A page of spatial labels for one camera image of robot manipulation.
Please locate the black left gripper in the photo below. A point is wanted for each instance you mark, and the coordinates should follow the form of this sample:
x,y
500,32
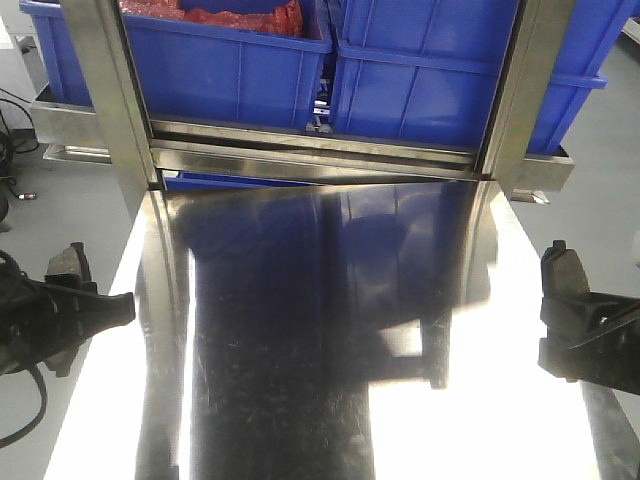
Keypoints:
x,y
45,323

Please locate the blue plastic bin right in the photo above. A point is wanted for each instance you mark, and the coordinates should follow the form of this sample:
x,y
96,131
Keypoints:
x,y
427,71

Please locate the stainless steel rack frame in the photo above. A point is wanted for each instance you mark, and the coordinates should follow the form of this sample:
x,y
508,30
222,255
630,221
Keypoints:
x,y
118,128

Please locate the blue plastic bin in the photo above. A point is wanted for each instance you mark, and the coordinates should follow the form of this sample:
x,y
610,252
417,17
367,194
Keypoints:
x,y
427,71
202,71

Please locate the dark grey brake pad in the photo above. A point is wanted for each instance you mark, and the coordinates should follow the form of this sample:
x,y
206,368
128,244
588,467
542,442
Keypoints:
x,y
563,275
70,268

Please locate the blue plastic bin left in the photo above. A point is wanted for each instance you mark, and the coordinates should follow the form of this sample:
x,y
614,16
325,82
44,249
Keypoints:
x,y
202,71

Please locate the red bubble wrap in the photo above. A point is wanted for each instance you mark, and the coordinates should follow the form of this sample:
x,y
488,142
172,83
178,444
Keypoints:
x,y
285,20

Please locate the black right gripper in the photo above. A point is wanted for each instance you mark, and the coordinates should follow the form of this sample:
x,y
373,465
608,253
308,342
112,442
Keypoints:
x,y
608,327

